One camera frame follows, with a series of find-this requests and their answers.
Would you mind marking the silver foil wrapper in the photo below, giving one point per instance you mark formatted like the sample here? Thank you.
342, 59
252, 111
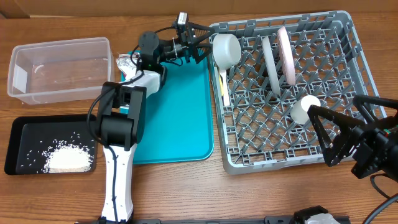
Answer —
126, 66

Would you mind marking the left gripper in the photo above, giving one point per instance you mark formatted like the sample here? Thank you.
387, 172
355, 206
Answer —
189, 40

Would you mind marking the yellow plastic spoon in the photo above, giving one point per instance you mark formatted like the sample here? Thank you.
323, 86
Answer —
221, 85

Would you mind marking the teal serving tray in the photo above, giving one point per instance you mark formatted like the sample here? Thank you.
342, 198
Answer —
179, 124

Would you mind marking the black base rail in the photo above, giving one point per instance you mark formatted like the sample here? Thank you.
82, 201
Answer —
265, 220

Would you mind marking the black plastic tray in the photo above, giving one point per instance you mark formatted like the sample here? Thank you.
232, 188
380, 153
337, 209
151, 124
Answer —
26, 130

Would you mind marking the white plastic fork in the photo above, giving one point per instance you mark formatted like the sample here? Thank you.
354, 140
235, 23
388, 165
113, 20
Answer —
226, 100

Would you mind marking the grey bowl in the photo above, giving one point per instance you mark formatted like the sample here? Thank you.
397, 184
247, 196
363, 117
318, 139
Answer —
226, 50

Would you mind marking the pink plate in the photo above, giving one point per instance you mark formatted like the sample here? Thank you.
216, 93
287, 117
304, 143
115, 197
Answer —
286, 57

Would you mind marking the white cup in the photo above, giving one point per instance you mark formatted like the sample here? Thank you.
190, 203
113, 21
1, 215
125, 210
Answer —
300, 108

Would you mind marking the grey plate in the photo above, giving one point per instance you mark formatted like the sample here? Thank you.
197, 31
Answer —
271, 68

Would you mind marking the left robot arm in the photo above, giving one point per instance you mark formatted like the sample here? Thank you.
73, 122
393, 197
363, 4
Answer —
120, 121

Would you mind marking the white rice pile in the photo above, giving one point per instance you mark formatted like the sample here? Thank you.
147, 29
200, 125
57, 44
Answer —
72, 153

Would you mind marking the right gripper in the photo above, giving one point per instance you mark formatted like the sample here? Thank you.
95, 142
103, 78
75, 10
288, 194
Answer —
373, 139

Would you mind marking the clear plastic bin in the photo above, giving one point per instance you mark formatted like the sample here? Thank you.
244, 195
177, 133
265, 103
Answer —
60, 71

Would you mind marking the grey dishwasher rack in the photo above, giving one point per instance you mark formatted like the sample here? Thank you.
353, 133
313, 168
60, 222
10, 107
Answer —
256, 130

